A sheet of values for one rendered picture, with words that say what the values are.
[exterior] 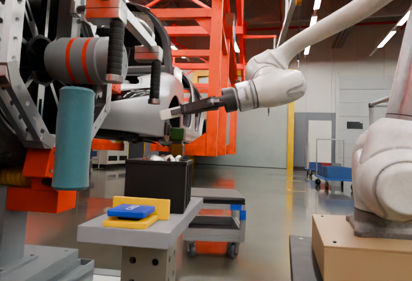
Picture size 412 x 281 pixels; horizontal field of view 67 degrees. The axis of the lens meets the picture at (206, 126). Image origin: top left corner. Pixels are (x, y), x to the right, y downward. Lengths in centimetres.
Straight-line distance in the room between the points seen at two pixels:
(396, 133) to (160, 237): 50
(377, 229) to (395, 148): 29
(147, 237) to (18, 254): 66
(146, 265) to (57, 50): 64
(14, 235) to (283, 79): 92
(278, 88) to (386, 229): 46
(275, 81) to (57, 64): 63
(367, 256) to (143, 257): 50
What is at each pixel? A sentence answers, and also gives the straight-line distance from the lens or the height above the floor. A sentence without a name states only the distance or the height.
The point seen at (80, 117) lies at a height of 66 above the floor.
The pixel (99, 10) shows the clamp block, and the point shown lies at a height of 92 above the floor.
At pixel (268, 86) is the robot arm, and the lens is 93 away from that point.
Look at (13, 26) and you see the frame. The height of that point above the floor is 85.
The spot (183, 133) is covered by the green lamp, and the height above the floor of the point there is 64.
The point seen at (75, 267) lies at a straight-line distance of 134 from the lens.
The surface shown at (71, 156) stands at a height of 56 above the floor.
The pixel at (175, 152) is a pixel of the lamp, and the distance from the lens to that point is 96.
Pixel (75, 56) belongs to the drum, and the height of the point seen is 84.
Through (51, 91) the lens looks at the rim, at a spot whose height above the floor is 76.
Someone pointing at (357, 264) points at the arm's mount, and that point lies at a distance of 86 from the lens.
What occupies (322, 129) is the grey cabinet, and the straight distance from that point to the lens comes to 1231.
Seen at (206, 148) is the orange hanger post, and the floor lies 63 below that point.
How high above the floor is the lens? 59
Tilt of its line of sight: 4 degrees up
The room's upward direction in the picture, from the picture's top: 3 degrees clockwise
